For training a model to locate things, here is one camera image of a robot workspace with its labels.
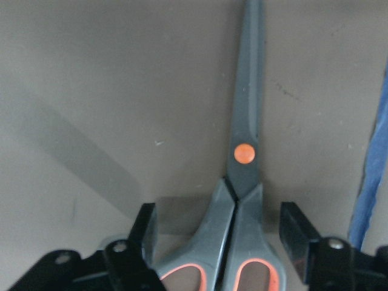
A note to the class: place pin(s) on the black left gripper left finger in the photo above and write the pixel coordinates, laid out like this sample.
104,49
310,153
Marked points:
129,261

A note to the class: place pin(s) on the grey orange scissors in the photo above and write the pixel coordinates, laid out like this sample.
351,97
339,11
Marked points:
230,235

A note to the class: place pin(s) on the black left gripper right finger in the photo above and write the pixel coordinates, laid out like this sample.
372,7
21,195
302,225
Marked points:
322,263

